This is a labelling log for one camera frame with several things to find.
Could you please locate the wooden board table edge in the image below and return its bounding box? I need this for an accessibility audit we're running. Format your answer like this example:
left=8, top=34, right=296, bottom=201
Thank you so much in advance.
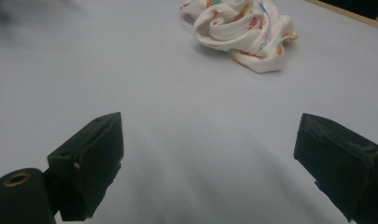
left=302, top=0, right=378, bottom=32

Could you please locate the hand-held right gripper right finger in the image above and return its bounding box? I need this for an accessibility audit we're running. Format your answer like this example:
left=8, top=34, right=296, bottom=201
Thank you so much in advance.
left=293, top=112, right=378, bottom=224

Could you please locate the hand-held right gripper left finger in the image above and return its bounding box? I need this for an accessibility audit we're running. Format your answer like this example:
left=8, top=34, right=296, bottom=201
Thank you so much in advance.
left=46, top=111, right=125, bottom=222

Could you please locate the white cloth with colourful print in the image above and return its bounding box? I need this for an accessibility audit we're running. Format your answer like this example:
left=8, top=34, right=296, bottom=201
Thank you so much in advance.
left=179, top=0, right=301, bottom=75

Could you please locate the light blue table mat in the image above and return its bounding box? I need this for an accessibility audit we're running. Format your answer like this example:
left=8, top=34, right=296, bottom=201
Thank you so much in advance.
left=0, top=0, right=378, bottom=224

